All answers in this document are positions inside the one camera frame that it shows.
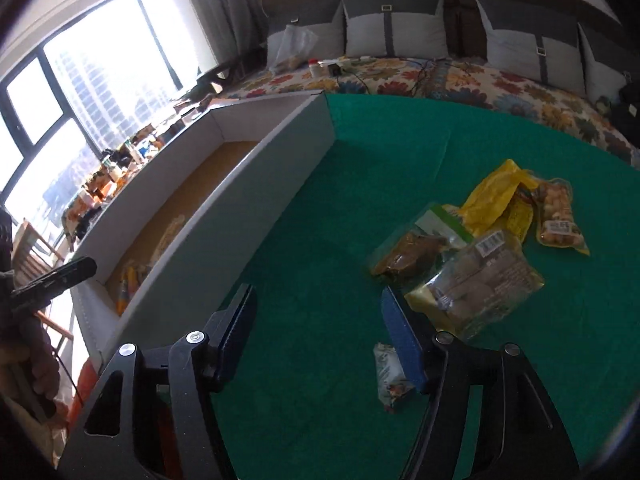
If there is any grey curtain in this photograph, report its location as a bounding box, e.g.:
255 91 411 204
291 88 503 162
175 0 267 67

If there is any clear plastic bag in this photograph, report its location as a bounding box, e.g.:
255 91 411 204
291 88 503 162
267 24 320 74

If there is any window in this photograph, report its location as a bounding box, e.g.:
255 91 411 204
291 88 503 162
0 0 202 223

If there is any person's left hand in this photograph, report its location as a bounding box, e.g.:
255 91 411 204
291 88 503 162
0 316 59 411

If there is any long cream packet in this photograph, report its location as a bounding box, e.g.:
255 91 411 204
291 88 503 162
150 212 189 267

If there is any clear corn packet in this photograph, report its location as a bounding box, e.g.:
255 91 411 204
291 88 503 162
122 259 152 302

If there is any clear packet of brown pieces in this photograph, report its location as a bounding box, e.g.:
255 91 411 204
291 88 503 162
407 227 545 339

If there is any long white cardboard box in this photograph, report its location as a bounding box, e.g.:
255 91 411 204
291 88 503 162
70 91 337 361

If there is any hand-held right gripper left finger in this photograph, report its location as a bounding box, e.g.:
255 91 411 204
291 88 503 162
57 284 259 480

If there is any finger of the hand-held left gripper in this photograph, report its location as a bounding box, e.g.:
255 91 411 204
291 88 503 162
10 256 98 317

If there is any brown cake packet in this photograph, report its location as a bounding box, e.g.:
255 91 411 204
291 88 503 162
369 202 476 289

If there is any dark chair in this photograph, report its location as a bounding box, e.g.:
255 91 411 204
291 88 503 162
194 52 252 97

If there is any floral bedsheet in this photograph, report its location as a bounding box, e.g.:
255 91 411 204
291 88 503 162
220 55 640 167

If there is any long yellow packet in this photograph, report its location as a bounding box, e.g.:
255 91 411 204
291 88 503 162
459 159 536 244

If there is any windowsill clutter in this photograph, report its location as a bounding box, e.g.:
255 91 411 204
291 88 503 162
62 105 212 242

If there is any grey two-tone pillow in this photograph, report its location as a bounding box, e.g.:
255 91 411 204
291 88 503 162
265 2 347 63
342 0 449 58
472 0 587 97
577 22 629 106

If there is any white and red snack packet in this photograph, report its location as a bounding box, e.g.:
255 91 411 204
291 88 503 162
374 342 417 414

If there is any clear nuts packet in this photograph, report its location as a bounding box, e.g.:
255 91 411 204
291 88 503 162
531 177 590 256

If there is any orange-red blanket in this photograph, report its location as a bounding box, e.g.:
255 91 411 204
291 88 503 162
74 355 102 413

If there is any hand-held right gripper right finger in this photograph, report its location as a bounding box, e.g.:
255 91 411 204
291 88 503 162
381 287 581 480

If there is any black bag on bed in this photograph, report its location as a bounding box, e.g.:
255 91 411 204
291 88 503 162
607 82 640 137

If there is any wooden chair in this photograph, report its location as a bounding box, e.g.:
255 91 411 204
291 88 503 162
11 220 77 361

